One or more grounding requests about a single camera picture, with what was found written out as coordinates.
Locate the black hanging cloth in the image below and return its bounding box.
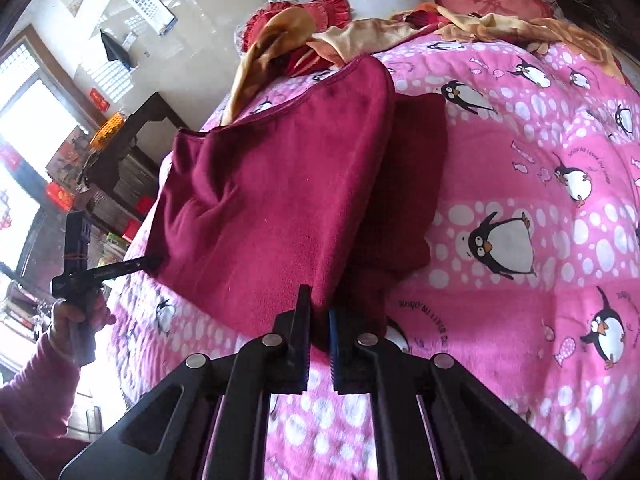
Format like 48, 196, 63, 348
100, 30, 136, 73

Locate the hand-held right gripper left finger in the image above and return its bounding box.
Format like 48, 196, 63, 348
59, 284, 312, 480

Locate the orange satin cloth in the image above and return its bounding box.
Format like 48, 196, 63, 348
222, 5, 626, 126

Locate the person's left forearm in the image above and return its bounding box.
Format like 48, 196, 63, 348
0, 332, 96, 480

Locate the red ruffled pillow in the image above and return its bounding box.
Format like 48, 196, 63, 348
240, 0, 353, 68

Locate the white wall calendar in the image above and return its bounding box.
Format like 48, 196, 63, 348
122, 0, 178, 36

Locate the pink penguin print blanket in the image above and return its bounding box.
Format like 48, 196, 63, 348
107, 30, 640, 480

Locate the dark wooden table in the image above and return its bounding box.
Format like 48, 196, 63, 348
87, 92, 188, 221

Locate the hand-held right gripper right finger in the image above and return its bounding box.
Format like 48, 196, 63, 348
327, 307, 586, 480

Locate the maroon fleece sweater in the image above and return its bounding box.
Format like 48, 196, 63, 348
145, 54, 447, 356

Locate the peach cloth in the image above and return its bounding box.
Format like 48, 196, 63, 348
310, 16, 416, 66

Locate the orange basket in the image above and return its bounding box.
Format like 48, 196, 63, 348
90, 112, 126, 151

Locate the person's left hand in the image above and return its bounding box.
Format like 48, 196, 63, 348
52, 290, 117, 356

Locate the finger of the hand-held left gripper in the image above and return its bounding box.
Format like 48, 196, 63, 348
92, 255, 163, 279

